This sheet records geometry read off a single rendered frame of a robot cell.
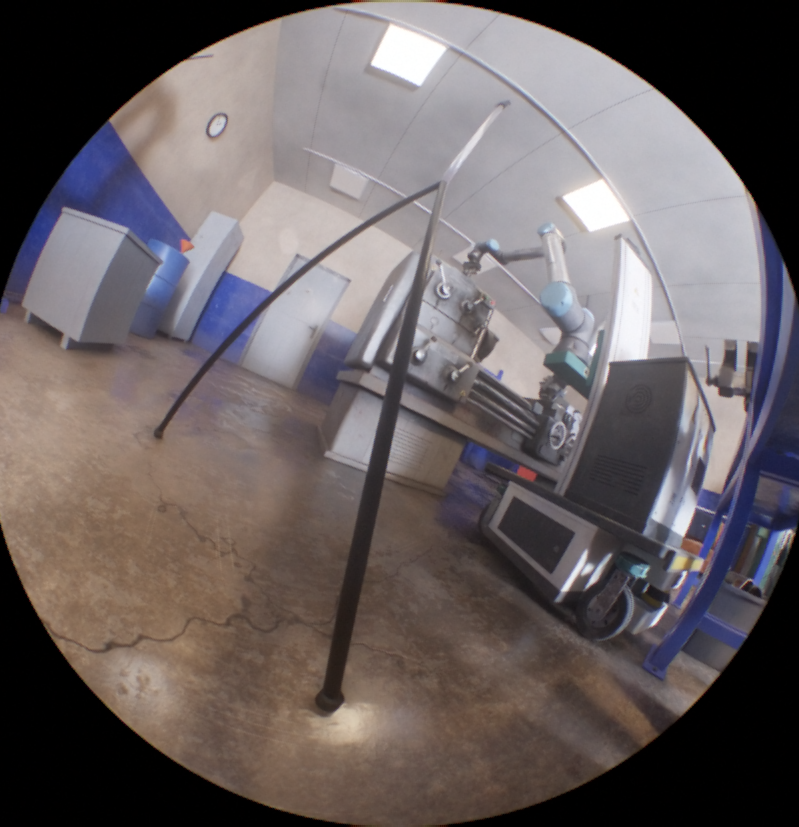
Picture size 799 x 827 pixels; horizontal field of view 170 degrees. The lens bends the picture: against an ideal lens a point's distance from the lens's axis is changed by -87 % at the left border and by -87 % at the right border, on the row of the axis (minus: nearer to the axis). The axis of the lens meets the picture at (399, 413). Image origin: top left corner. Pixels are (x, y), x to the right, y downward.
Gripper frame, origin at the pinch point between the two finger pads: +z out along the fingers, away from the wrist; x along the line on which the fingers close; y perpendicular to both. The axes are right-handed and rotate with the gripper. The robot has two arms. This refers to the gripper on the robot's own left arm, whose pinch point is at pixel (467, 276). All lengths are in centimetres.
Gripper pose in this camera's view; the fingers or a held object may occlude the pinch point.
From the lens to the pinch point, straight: 206.2
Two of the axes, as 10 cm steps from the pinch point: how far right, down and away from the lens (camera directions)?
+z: -4.2, 9.1, -0.1
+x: -7.7, -3.4, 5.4
